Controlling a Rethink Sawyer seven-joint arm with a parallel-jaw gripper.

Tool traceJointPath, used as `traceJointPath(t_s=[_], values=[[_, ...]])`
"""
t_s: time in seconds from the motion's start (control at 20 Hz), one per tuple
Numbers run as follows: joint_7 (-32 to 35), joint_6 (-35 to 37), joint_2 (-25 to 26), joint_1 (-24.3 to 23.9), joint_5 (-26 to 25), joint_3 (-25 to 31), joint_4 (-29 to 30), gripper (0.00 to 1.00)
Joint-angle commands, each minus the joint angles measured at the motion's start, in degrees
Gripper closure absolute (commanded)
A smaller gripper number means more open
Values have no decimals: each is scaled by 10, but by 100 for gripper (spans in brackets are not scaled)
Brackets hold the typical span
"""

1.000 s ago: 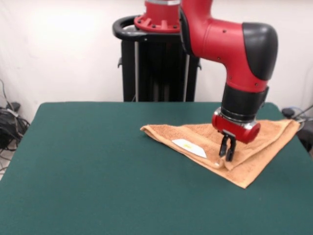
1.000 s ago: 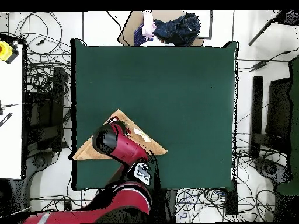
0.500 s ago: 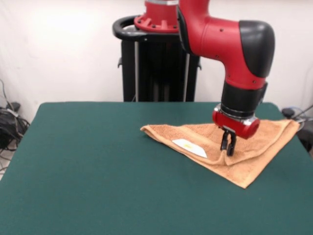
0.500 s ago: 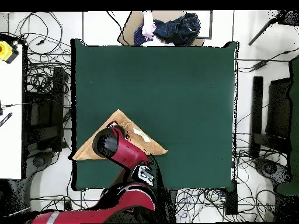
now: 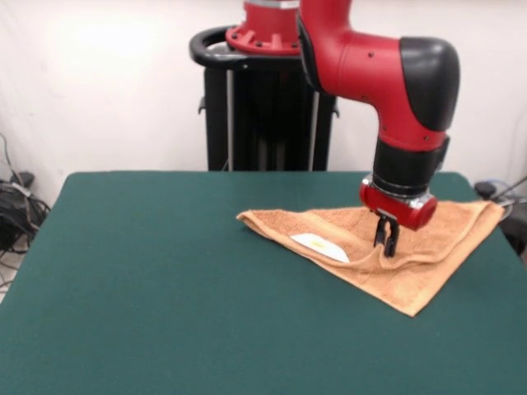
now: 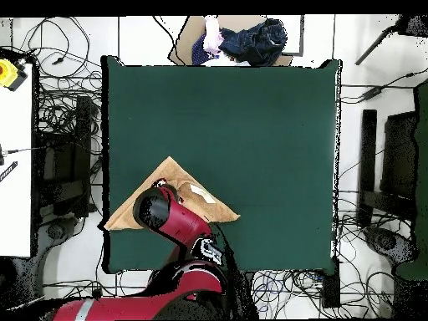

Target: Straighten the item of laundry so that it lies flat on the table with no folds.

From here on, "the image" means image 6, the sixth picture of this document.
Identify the dark green table cloth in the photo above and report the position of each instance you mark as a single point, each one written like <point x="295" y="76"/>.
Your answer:
<point x="234" y="110"/>

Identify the brown cardboard box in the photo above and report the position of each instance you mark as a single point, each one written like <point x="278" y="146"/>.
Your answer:
<point x="187" y="40"/>

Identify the yellow emergency stop button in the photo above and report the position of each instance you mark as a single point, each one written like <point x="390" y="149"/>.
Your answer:
<point x="8" y="72"/>

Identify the black equipment stand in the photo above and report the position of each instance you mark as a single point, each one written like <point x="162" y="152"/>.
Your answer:
<point x="63" y="160"/>

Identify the black power brick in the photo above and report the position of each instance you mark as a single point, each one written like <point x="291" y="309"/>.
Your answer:
<point x="371" y="93"/>

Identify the purple dotted cloth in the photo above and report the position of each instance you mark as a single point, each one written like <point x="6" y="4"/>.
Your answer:
<point x="200" y="53"/>

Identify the pink cloth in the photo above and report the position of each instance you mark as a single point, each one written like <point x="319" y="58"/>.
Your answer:
<point x="212" y="36"/>

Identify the black power strip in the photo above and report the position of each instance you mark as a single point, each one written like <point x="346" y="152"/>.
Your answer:
<point x="331" y="287"/>

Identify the black tripod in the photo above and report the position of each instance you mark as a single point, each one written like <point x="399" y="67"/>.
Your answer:
<point x="411" y="25"/>

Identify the orange terry towel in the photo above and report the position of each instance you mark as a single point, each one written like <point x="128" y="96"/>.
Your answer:
<point x="160" y="172"/>

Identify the dark round device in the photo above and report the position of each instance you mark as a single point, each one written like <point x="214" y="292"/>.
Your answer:
<point x="388" y="242"/>

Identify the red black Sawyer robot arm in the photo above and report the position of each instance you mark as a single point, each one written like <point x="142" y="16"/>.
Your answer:
<point x="180" y="220"/>

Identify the white table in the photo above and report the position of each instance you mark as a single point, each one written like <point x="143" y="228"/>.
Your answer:
<point x="15" y="184"/>

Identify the dark blue jeans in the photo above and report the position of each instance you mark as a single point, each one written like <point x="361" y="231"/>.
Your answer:
<point x="257" y="41"/>

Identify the black monitor stand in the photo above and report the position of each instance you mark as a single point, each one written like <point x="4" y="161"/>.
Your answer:
<point x="399" y="153"/>

